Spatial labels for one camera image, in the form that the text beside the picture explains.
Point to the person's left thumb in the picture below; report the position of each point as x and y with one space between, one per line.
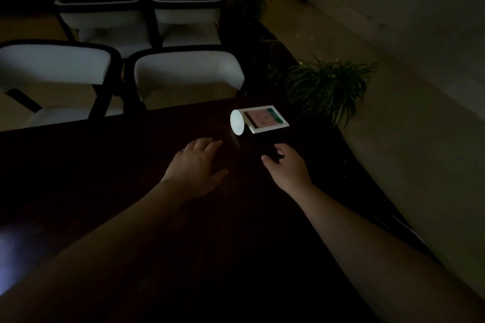
220 177

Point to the white upholstered dark-framed chair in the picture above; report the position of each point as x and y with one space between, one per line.
187 20
102 20
53 80
185 76

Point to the person's left hand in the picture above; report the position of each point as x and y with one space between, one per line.
193 174

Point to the person's right hand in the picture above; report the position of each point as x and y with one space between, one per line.
290 175

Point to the person's right thumb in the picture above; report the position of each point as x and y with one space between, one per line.
269 163

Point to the person's left forearm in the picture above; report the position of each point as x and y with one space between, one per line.
87 251

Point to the person's right forearm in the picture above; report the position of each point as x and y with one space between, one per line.
379 254

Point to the white paper cup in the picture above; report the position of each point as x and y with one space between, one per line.
238 122

